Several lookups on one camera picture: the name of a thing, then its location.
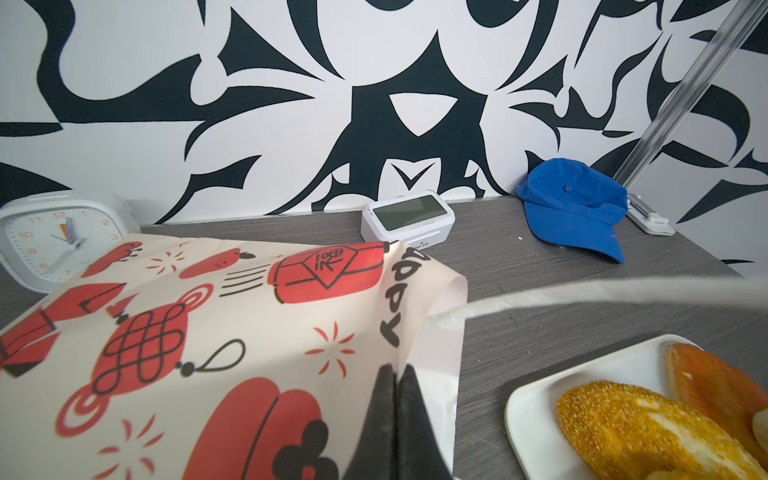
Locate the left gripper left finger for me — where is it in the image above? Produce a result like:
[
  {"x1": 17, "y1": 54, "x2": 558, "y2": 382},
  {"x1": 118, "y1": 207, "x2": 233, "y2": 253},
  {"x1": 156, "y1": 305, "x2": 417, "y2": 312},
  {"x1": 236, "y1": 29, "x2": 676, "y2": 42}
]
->
[{"x1": 344, "y1": 364, "x2": 396, "y2": 480}]

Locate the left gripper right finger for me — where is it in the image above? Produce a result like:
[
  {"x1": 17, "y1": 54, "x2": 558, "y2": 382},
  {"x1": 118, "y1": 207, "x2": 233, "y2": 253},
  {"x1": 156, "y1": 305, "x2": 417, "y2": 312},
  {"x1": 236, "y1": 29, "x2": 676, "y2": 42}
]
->
[{"x1": 395, "y1": 365, "x2": 452, "y2": 480}]

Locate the sesame oval fake bread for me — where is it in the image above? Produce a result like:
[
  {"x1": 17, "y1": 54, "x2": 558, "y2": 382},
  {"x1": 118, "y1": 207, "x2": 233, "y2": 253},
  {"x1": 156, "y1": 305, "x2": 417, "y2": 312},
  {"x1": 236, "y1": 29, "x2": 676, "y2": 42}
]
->
[{"x1": 555, "y1": 380, "x2": 767, "y2": 479}]

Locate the red white paper bag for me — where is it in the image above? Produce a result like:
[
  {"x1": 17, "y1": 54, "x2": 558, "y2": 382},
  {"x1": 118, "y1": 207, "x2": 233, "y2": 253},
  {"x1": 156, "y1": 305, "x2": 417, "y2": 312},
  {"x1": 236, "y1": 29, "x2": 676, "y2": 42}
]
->
[{"x1": 0, "y1": 232, "x2": 768, "y2": 480}]

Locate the orange fake croissant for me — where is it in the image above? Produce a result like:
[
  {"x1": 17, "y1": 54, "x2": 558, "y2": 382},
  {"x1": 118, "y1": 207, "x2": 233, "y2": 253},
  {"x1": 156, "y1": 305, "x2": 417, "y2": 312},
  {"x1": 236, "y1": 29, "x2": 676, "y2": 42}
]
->
[{"x1": 665, "y1": 343, "x2": 767, "y2": 468}]

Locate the white plastic tray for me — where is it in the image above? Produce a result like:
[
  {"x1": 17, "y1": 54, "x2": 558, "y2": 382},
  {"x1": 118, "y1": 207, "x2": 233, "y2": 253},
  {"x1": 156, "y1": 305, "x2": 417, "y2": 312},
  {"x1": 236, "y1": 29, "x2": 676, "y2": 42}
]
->
[{"x1": 505, "y1": 335, "x2": 712, "y2": 479}]

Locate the white digital clock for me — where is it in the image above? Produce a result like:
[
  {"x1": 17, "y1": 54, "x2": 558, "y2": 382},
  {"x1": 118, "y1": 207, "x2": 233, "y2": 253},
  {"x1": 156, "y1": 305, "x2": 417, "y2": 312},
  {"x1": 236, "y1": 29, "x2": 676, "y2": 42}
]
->
[{"x1": 360, "y1": 190, "x2": 456, "y2": 249}]

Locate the blue baseball cap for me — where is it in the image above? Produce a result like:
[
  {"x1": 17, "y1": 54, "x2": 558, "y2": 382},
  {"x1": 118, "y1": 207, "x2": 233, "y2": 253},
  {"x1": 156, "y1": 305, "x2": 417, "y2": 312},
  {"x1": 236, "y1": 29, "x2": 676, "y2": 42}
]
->
[{"x1": 516, "y1": 158, "x2": 628, "y2": 264}]

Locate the small white round clock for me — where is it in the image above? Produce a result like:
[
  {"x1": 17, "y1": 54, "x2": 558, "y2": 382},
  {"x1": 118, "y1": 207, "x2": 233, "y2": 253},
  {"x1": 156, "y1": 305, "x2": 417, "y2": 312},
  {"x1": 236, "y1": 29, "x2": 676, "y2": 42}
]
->
[{"x1": 1, "y1": 190, "x2": 141, "y2": 293}]

